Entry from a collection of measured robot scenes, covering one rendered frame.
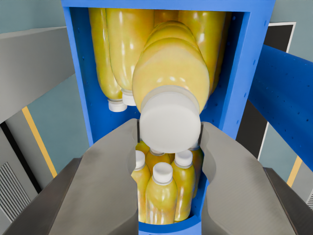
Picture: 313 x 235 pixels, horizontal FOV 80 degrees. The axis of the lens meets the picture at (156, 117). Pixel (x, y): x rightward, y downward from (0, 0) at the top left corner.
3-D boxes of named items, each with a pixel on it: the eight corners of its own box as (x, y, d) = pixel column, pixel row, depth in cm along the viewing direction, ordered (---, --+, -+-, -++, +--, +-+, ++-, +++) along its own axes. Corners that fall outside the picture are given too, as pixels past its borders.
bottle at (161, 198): (173, 244, 43) (180, 190, 34) (143, 240, 44) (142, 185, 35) (173, 216, 50) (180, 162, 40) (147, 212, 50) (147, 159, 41)
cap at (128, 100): (132, 87, 36) (132, 96, 36) (117, 93, 33) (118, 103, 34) (148, 93, 34) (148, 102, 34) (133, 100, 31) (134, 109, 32)
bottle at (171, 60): (154, 11, 25) (128, 52, 10) (203, 28, 26) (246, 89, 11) (142, 60, 29) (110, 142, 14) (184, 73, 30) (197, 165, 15)
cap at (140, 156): (126, 168, 39) (126, 161, 38) (127, 155, 43) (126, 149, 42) (145, 167, 40) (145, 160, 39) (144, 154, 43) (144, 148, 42)
